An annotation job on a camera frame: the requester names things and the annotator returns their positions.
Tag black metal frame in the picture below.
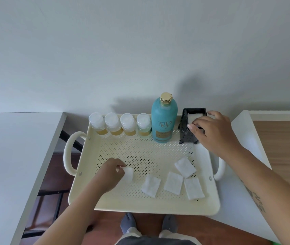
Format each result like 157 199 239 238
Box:
21 189 70 239

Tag person's left hand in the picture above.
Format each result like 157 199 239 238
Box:
94 157 127 194

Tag cream perforated tray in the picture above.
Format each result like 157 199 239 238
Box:
63 114 227 216

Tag person's left grey sock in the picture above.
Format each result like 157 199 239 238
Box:
120 212 137 234

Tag small clear bottle yellow liquid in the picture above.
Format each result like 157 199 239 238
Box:
120 113 138 137
88 112 111 139
104 112 125 138

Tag person's left forearm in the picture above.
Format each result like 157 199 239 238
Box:
32 181 120 245

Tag person's right forearm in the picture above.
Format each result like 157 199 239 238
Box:
219 146 290 245

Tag black square pad holder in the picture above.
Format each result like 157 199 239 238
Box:
177 107 208 145

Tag black desk leg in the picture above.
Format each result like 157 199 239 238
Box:
58 129 84 153

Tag white shorts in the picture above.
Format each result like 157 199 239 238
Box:
114 227 203 245

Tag person's right hand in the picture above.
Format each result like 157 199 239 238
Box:
187 110 245 165

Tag small clear bottle green liquid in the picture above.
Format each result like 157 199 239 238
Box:
136 113 152 137

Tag person's grey sock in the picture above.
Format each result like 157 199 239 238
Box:
120 212 137 234
161 214 179 232

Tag white cotton pads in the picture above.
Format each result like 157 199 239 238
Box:
140 157 206 201

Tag dark grey shirt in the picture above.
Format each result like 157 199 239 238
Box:
117 236 199 245

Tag large teal bottle gold cap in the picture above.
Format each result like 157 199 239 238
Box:
151 92 179 144

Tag cotton pad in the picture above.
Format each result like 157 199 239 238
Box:
118 166 134 183

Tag person's right grey sock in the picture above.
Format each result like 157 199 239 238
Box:
161 214 179 232

